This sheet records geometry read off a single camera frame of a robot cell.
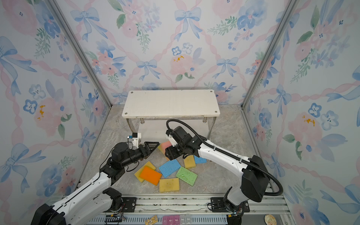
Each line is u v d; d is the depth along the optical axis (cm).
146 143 69
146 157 68
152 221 69
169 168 86
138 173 84
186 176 82
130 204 75
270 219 70
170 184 80
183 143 59
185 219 69
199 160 89
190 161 88
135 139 73
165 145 77
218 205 73
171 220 69
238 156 46
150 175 84
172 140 70
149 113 70
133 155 67
